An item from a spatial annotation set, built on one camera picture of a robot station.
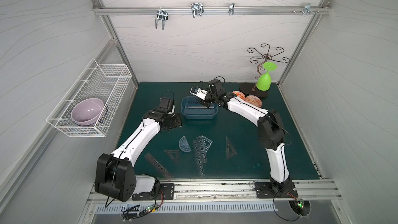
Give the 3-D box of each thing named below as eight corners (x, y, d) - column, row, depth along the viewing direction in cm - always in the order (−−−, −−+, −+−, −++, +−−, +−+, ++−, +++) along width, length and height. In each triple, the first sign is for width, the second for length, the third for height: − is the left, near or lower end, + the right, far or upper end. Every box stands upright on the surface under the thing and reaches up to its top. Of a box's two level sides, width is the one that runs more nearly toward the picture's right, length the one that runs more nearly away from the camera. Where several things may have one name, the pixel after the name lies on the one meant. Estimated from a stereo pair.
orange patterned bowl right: (258, 109, 106) (259, 106, 103) (244, 100, 112) (245, 97, 109) (263, 104, 109) (264, 101, 106) (249, 95, 114) (251, 92, 111)
